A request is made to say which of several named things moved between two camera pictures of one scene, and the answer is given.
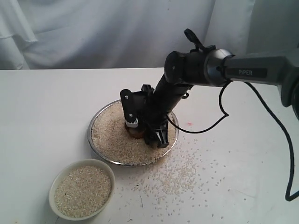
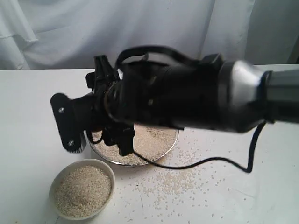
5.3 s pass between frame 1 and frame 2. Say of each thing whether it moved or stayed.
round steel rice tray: stayed
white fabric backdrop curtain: stayed
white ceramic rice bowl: stayed
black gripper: moved
